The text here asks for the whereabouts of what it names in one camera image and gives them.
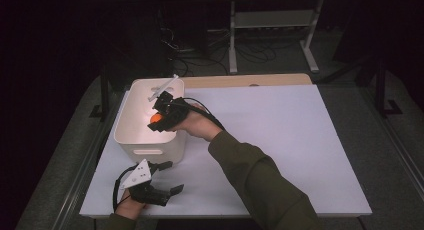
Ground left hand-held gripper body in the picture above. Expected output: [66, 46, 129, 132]
[118, 158, 172, 208]

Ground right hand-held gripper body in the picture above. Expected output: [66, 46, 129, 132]
[147, 74, 192, 131]

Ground white plastic bin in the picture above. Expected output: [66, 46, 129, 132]
[113, 77, 187, 165]

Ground person's left hand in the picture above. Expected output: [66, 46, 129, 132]
[114, 189, 148, 221]

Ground person's right hand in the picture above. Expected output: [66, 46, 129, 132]
[171, 102, 224, 143]

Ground black metal stand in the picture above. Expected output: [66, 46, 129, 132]
[88, 64, 112, 122]
[374, 54, 404, 119]

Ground light wooden table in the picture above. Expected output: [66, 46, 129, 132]
[181, 72, 313, 90]

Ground white table mat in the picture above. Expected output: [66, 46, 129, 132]
[79, 84, 373, 220]

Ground white metal stand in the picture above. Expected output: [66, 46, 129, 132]
[227, 0, 325, 75]

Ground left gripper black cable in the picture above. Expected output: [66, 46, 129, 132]
[112, 163, 140, 214]

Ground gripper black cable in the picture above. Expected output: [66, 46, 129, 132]
[171, 96, 226, 131]
[112, 163, 140, 214]

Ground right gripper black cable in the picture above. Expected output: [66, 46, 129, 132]
[171, 96, 226, 131]

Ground bundle of floor cables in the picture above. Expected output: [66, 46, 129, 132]
[159, 25, 279, 78]

